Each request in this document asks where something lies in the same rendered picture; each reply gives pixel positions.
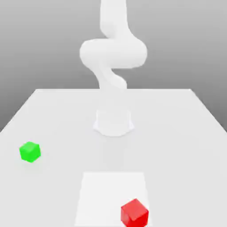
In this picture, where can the small red cube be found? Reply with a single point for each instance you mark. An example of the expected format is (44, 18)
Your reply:
(134, 213)

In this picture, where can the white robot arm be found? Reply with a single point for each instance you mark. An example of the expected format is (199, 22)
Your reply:
(113, 53)

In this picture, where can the small green cube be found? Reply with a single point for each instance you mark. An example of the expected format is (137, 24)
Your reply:
(29, 151)

